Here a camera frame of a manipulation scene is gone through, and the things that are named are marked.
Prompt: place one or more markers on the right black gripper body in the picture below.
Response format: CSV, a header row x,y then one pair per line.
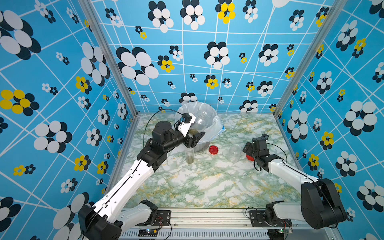
x,y
254,156

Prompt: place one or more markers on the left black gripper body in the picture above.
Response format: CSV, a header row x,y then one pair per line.
x,y
187,140

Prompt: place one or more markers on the clear jar of mung beans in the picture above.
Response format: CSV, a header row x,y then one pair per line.
x,y
234,153

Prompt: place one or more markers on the small red jar lid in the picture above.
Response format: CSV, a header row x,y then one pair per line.
x,y
213,150

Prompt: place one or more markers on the clear jar large red lid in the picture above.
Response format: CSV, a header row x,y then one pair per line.
x,y
203,123

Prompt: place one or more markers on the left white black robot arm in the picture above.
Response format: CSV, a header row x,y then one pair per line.
x,y
106,219

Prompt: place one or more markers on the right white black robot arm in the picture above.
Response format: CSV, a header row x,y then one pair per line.
x,y
320,205

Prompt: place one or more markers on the tall clear jar white lid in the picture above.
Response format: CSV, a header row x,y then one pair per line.
x,y
190,155

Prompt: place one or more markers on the right green circuit board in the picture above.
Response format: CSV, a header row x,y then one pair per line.
x,y
280,234

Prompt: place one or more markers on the green circuit board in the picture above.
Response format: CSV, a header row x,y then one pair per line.
x,y
148,233
280,234

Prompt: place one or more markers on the left green circuit board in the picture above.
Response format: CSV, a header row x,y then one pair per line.
x,y
148,233

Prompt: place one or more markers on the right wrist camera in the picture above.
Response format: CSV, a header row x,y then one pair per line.
x,y
265,137

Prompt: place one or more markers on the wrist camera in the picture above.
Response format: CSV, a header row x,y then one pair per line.
x,y
185,122
265,137

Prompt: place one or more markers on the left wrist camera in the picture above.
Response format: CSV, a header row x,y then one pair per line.
x,y
185,122

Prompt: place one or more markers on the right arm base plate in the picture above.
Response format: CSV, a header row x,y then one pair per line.
x,y
261,219

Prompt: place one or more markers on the aluminium front frame rail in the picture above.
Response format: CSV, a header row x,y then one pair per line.
x,y
224,224

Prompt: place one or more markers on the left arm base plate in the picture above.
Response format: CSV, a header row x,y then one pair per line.
x,y
160,218

